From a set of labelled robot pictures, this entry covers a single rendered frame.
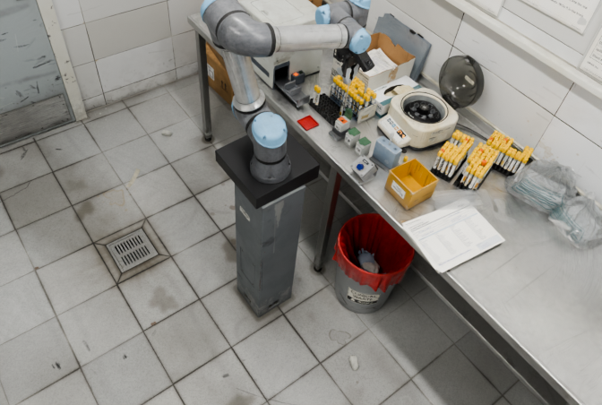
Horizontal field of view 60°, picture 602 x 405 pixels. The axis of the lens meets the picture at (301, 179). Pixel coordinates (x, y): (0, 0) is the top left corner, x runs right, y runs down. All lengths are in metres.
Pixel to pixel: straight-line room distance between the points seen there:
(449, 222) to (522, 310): 0.38
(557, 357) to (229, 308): 1.50
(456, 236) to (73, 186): 2.18
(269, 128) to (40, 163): 1.96
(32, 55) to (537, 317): 2.79
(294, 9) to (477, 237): 1.21
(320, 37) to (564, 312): 1.19
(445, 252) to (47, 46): 2.42
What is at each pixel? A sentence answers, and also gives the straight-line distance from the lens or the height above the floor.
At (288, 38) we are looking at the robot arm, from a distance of 1.54.
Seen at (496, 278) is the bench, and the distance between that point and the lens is 1.92.
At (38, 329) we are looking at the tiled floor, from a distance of 2.80.
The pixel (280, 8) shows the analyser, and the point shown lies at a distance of 2.34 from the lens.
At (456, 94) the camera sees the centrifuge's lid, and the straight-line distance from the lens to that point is 2.34.
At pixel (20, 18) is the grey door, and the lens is 3.18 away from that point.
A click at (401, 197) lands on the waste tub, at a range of 1.96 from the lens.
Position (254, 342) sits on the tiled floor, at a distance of 2.58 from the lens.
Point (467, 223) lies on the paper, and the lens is 1.99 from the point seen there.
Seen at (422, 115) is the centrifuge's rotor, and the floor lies 0.97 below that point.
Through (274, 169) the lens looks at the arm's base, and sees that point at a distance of 1.84.
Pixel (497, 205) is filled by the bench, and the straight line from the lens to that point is 2.12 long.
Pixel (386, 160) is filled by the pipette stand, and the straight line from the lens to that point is 2.06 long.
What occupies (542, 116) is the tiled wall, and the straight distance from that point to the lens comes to 2.22.
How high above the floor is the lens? 2.37
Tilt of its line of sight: 49 degrees down
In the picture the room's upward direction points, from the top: 7 degrees clockwise
